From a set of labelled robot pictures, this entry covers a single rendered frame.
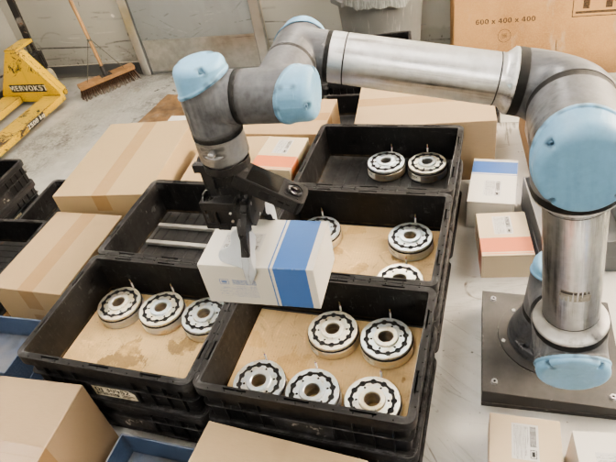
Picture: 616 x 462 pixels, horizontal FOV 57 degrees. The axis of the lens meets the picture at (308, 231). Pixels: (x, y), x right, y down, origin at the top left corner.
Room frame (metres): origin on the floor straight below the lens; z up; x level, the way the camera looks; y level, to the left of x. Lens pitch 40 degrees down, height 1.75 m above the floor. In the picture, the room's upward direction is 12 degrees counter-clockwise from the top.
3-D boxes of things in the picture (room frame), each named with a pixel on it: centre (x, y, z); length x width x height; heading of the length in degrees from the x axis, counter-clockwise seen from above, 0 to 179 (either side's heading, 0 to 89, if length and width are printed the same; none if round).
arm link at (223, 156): (0.74, 0.10, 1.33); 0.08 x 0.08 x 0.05
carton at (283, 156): (1.35, 0.03, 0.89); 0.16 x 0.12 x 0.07; 154
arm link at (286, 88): (0.72, 0.00, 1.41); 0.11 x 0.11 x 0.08; 70
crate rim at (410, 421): (0.69, 0.02, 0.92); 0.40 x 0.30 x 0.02; 66
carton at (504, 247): (1.01, -0.47, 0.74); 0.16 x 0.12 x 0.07; 165
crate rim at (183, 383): (0.85, 0.39, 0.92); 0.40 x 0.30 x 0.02; 66
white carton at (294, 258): (0.73, 0.08, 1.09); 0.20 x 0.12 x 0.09; 69
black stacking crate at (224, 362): (0.69, 0.02, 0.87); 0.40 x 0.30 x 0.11; 66
